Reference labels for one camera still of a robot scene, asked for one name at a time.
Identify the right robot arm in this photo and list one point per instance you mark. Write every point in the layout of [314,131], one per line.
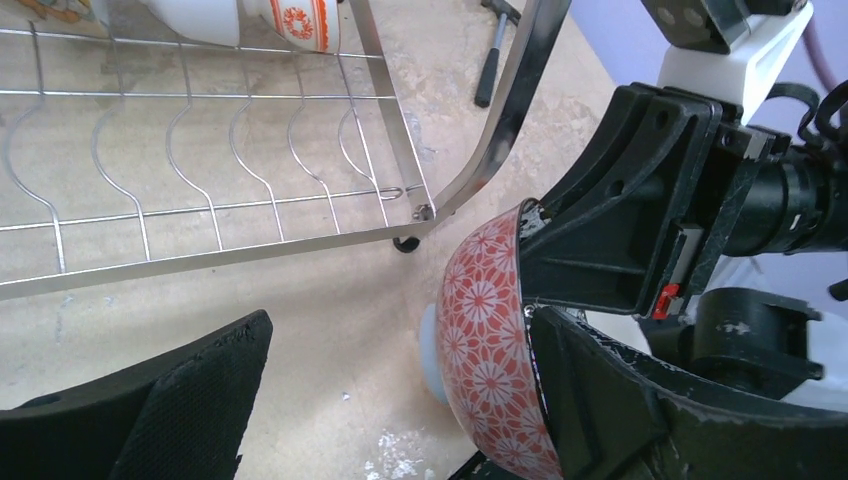
[744,339]

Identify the steel two-tier dish rack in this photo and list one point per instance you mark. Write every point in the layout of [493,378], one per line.
[144,153]

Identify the small black hammer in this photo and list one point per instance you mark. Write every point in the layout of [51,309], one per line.
[505,13]

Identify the black leaf patterned bowl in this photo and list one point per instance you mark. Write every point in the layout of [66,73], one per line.
[483,350]

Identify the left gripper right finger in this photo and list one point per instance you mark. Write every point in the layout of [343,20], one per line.
[614,412]

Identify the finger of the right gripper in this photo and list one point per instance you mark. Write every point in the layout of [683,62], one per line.
[614,218]

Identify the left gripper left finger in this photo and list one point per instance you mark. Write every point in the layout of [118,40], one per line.
[179,415]

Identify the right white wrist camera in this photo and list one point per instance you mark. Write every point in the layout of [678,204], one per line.
[727,50]

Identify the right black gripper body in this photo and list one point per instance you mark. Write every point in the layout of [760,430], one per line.
[759,193]

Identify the orange patterned bowl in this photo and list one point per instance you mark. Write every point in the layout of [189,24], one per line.
[312,25]

